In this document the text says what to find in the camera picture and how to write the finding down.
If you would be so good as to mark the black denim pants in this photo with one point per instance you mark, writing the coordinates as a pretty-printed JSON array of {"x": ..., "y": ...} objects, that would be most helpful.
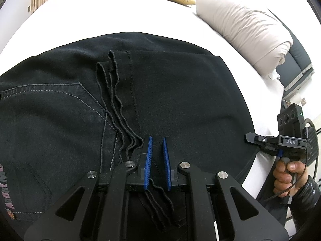
[{"x": 175, "y": 93}]

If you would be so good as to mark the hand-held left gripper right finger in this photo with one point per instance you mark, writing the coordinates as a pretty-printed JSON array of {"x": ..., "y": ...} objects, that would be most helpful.
[{"x": 166, "y": 165}]

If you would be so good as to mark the person's right hand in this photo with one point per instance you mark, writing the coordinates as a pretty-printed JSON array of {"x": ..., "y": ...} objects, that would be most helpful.
[{"x": 283, "y": 178}]

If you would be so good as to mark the rolled cream duvet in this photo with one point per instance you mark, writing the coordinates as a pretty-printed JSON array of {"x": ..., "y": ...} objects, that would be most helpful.
[{"x": 243, "y": 27}]

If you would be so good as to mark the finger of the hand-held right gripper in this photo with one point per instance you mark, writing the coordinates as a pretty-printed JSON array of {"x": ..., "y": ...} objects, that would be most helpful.
[
  {"x": 269, "y": 148},
  {"x": 253, "y": 136}
]

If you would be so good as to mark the dark grey headboard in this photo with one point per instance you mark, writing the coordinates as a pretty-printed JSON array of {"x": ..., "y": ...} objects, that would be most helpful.
[{"x": 298, "y": 60}]

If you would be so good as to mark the person's right forearm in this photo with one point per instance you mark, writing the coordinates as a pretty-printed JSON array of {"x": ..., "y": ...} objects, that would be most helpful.
[{"x": 306, "y": 205}]

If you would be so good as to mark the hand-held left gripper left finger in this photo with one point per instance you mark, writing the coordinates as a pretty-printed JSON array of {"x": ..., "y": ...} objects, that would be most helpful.
[{"x": 148, "y": 160}]

